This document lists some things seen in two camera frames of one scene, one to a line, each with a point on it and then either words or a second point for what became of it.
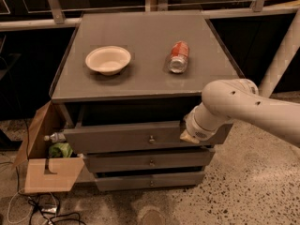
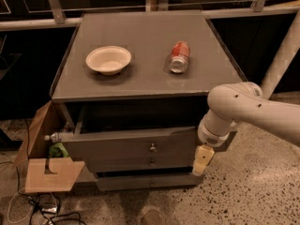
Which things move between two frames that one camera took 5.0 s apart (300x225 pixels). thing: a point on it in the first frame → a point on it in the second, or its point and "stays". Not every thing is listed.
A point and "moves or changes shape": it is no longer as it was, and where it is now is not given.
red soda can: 178,58 stays
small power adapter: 52,209 stays
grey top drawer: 122,127 moves or changes shape
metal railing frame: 53,13 stays
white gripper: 197,129 → 211,137
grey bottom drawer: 106,182 stays
